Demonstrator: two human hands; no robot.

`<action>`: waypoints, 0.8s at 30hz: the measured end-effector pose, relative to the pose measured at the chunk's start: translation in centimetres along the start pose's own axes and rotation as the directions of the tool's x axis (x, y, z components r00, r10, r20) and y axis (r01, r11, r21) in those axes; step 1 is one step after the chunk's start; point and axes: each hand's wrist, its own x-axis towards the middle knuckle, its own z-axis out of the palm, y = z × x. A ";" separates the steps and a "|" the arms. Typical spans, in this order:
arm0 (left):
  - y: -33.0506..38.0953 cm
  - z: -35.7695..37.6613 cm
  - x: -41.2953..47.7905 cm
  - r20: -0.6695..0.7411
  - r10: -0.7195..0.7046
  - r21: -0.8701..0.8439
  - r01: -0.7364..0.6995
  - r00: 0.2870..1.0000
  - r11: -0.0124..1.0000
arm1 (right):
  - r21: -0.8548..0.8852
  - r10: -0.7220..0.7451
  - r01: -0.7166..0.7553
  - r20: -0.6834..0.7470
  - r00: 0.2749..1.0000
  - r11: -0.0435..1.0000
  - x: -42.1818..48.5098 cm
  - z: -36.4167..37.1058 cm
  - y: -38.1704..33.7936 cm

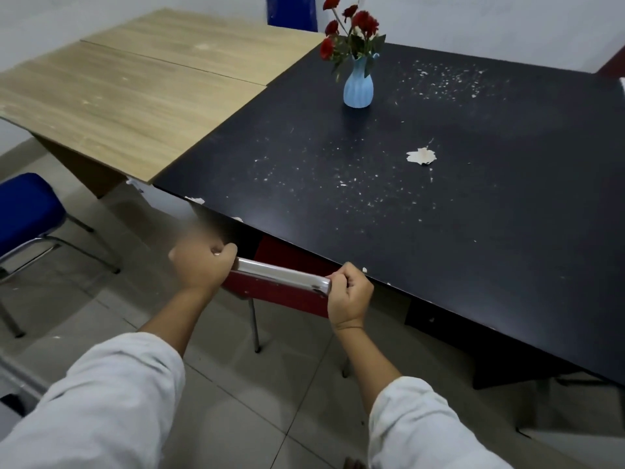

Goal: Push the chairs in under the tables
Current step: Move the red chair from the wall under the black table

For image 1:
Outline person's right hand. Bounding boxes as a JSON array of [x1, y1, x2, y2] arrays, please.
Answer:
[[326, 262, 375, 332]]

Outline person's left hand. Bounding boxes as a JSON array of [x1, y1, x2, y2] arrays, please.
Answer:
[[168, 233, 239, 296]]

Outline red chair with metal frame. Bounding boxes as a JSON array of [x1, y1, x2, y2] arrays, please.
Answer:
[[221, 234, 353, 379]]

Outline person's right forearm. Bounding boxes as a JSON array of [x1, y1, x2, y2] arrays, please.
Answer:
[[333, 325, 514, 469]]

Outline person's left forearm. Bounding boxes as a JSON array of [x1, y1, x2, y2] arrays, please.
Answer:
[[0, 286, 223, 469]]

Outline black table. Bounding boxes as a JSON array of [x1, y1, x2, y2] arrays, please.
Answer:
[[153, 41, 625, 391]]

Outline white paint flake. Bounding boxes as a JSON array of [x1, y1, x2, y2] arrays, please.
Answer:
[[406, 147, 438, 167]]

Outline light wooden table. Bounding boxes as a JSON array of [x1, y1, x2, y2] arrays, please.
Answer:
[[0, 41, 267, 199], [80, 8, 327, 87]]

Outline light blue ribbed vase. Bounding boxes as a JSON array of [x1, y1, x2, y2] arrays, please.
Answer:
[[343, 53, 381, 109]]

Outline blue padded chair metal legs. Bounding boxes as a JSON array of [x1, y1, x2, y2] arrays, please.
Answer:
[[0, 173, 123, 338]]

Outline red artificial roses bunch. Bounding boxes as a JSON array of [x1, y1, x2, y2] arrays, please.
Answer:
[[319, 0, 387, 84]]

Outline dark red chair back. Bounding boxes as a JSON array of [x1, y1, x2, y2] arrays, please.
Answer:
[[595, 44, 625, 79]]

